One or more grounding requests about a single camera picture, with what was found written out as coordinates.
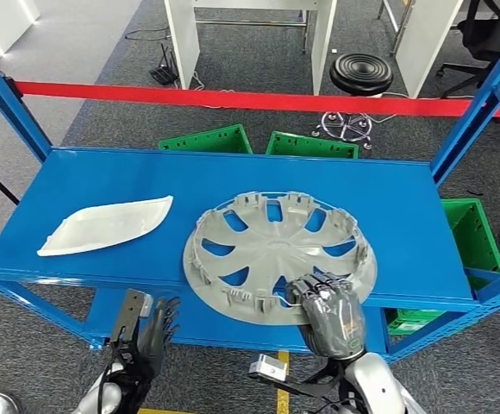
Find white floor cable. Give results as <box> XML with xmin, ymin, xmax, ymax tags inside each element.
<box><xmin>190</xmin><ymin>71</ymin><xmax>406</xmax><ymax>126</ymax></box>

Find red barrier belt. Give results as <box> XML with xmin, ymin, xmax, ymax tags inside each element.
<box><xmin>0</xmin><ymin>79</ymin><xmax>500</xmax><ymax>128</ymax></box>

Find grey plastic wheel hubcap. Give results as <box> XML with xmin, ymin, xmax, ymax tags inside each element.
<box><xmin>183</xmin><ymin>191</ymin><xmax>378</xmax><ymax>327</ymax></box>

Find white curved plastic part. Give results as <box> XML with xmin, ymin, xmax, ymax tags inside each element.
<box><xmin>36</xmin><ymin>195</ymin><xmax>174</xmax><ymax>258</ymax></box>

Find green plastic crate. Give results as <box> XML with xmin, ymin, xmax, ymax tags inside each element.
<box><xmin>265</xmin><ymin>130</ymin><xmax>359</xmax><ymax>160</ymax></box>
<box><xmin>384</xmin><ymin>308</ymin><xmax>449</xmax><ymax>336</ymax></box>
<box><xmin>158</xmin><ymin>123</ymin><xmax>254</xmax><ymax>155</ymax></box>
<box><xmin>441</xmin><ymin>198</ymin><xmax>500</xmax><ymax>292</ymax></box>

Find white desk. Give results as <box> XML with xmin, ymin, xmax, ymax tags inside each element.
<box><xmin>377</xmin><ymin>0</ymin><xmax>464</xmax><ymax>99</ymax></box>
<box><xmin>163</xmin><ymin>0</ymin><xmax>338</xmax><ymax>97</ymax></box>

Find black office chair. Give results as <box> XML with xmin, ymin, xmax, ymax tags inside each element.
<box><xmin>436</xmin><ymin>0</ymin><xmax>500</xmax><ymax>99</ymax></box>

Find black router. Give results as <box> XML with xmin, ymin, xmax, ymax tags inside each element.
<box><xmin>149</xmin><ymin>43</ymin><xmax>179</xmax><ymax>85</ymax></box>

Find black round stool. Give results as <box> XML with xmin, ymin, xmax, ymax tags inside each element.
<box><xmin>311</xmin><ymin>53</ymin><xmax>393</xmax><ymax>151</ymax></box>

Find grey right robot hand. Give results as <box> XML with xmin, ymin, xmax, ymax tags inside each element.
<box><xmin>285</xmin><ymin>273</ymin><xmax>366</xmax><ymax>361</ymax></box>

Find blue metal shelf rack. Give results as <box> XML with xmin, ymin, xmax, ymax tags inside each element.
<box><xmin>0</xmin><ymin>22</ymin><xmax>500</xmax><ymax>365</ymax></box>

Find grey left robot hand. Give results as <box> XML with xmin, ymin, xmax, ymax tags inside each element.
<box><xmin>135</xmin><ymin>296</ymin><xmax>181</xmax><ymax>381</ymax></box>

